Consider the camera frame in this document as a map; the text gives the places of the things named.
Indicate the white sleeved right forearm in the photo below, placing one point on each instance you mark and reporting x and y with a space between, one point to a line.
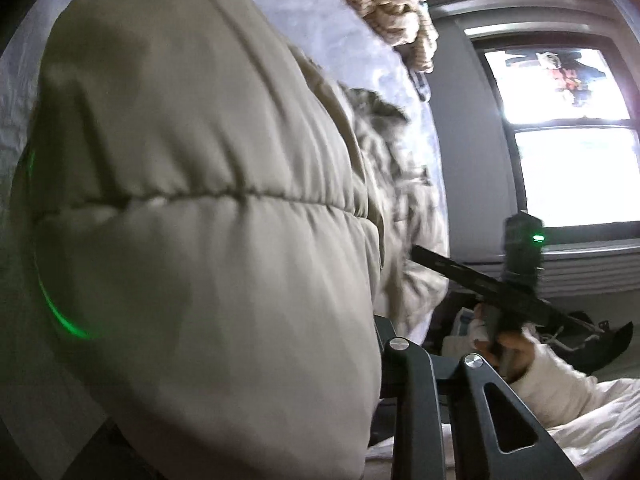
554 391

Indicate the person's right hand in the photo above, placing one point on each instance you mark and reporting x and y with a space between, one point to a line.
505 347

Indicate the lavender plush bed cover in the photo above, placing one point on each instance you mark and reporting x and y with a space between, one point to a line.
350 35

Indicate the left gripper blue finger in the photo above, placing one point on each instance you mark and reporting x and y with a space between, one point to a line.
494 434

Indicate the window with dark frame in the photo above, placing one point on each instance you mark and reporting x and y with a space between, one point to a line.
569 108

